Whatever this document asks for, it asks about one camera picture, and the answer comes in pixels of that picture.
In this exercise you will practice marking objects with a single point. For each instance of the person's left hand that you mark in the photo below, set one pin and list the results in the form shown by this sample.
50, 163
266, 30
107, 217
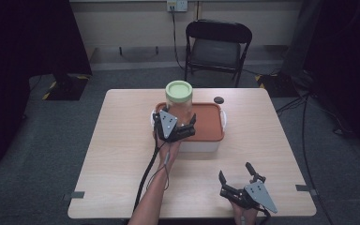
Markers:
170, 148

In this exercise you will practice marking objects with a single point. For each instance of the ribbed glass jar green lid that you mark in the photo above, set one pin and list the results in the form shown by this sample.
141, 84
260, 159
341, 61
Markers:
178, 93

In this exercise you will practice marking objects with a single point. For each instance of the black curtain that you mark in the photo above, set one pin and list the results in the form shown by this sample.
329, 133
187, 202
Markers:
18, 62
350, 62

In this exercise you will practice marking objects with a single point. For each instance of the person's right hand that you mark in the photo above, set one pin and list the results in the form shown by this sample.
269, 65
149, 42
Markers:
245, 215

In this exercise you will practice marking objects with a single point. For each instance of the power outlet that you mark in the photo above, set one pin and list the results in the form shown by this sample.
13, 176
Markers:
177, 5

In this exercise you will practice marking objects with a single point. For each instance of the black stand base yellow tape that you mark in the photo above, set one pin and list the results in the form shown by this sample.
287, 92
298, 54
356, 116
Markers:
65, 87
278, 85

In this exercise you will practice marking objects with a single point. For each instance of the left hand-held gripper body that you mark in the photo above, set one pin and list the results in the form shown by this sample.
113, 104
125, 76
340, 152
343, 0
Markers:
168, 126

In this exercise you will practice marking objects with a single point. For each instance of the grey tape piece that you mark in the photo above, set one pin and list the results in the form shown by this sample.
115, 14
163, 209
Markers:
305, 189
74, 195

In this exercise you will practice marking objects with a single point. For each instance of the white storage box orange lid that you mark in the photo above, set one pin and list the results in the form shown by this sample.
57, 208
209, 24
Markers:
207, 125

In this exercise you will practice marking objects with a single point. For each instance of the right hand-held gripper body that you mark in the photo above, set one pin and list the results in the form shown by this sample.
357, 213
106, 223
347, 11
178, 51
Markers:
253, 195

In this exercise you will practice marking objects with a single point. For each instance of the black folding chair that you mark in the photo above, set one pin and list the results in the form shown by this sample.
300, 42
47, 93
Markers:
215, 50

